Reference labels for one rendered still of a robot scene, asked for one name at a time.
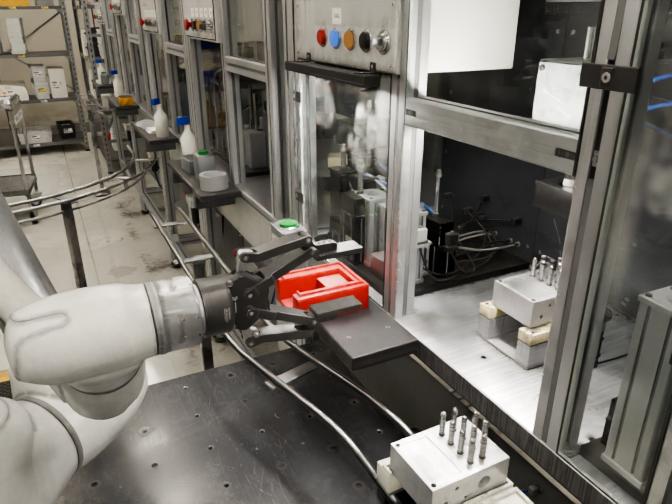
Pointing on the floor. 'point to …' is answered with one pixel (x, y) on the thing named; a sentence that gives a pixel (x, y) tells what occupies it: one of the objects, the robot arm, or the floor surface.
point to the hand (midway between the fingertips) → (341, 278)
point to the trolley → (12, 184)
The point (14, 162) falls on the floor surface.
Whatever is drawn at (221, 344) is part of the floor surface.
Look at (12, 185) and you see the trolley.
